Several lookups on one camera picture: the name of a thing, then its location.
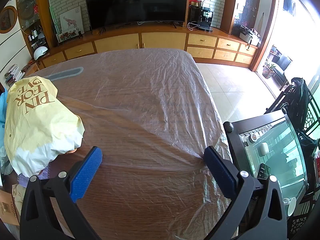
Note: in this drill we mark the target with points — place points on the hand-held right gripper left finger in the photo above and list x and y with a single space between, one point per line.
86 173

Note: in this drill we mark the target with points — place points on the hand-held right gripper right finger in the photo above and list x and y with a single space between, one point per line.
220 173

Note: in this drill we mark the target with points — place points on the black remote control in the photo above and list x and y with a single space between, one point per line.
263 171

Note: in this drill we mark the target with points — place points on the small white case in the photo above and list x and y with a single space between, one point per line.
263 149

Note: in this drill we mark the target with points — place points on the black glass-top side table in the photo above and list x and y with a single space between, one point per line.
280 155

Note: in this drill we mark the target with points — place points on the purple striped packet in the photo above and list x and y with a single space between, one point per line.
23 181

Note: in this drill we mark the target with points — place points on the white cup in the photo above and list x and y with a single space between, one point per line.
291 206

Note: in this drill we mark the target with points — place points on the brown cardboard box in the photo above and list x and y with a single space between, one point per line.
8 207

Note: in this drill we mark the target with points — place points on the clear plastic table cover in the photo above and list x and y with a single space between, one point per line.
150 100

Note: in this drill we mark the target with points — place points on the light blue plastic bag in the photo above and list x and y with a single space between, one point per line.
3 105

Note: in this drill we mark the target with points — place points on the black carved wooden chair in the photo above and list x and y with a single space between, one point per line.
313 115

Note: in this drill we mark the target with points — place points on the potted plant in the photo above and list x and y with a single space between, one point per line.
268 72

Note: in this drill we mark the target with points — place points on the stack of books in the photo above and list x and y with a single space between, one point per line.
13 75

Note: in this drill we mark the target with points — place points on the dark armchair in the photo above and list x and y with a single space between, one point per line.
283 65

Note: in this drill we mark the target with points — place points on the white dome helmet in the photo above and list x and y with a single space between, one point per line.
41 52

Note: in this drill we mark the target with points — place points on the grey printer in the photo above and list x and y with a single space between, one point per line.
247 37

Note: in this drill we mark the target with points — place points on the floral framed picture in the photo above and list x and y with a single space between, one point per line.
67 35

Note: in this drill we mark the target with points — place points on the long wooden drawer cabinet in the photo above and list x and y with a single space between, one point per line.
162 40

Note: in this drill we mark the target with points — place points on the small bottles on shelf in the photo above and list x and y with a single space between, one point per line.
35 33

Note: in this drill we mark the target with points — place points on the elephant picture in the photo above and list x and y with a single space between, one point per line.
71 21

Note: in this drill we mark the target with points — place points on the black coffee machine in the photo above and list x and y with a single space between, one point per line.
205 17

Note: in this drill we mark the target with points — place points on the round fan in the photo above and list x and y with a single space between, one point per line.
26 10

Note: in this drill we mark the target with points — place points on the large black television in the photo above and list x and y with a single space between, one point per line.
135 2

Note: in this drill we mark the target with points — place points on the round framed wall picture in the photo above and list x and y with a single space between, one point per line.
7 20

